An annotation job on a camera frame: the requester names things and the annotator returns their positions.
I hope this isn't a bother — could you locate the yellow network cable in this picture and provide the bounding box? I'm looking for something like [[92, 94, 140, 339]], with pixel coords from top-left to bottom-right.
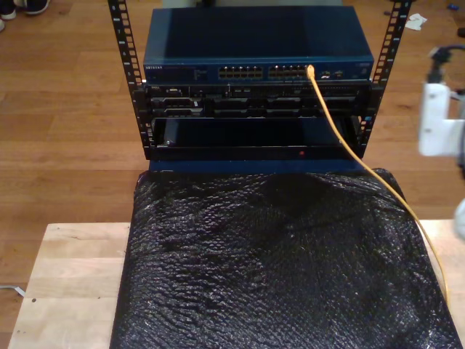
[[306, 64, 451, 306]]

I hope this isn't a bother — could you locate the black rack shelf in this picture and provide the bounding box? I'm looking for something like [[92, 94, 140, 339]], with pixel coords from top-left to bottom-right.
[[149, 116, 365, 161]]

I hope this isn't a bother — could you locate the black rack server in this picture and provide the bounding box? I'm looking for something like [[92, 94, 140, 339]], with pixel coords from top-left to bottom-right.
[[144, 81, 372, 119]]

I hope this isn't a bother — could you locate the black bubble mat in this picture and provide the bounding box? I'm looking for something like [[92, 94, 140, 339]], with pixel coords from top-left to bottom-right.
[[108, 167, 462, 349]]

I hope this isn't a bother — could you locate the white crumpled paper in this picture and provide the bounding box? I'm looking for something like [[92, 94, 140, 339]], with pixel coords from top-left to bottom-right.
[[404, 13, 429, 32]]

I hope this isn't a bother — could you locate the grey flat strip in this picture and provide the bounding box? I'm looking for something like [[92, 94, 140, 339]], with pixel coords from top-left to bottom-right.
[[0, 284, 28, 297]]

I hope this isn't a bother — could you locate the person's dark shoe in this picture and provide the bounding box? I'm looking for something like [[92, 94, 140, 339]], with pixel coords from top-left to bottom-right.
[[23, 0, 52, 16]]

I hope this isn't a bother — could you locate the blue base plate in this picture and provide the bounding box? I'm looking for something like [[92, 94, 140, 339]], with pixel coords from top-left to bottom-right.
[[147, 158, 366, 176]]

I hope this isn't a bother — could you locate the blue network switch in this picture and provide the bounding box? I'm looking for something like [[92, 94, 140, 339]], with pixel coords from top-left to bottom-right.
[[142, 6, 376, 82]]

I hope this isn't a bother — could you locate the black perforated rack post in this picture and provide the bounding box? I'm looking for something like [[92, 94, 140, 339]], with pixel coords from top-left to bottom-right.
[[107, 0, 154, 161], [357, 0, 414, 160]]

